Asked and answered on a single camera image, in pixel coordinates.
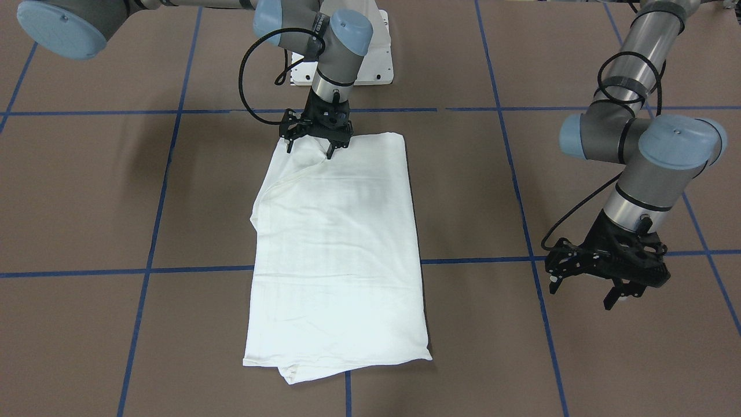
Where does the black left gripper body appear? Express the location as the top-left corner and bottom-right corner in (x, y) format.
(545, 212), (670, 288)

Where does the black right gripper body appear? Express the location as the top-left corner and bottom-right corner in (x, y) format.
(280, 93), (354, 148)

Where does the white long-sleeve printed shirt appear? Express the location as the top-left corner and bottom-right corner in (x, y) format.
(243, 132), (433, 385)

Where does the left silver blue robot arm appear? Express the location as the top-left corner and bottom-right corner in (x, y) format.
(541, 1), (728, 310)

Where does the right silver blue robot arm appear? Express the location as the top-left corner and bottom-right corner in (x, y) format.
(16, 1), (375, 159)

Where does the white central mounting pedestal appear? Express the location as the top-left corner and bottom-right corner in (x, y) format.
(289, 9), (395, 86)

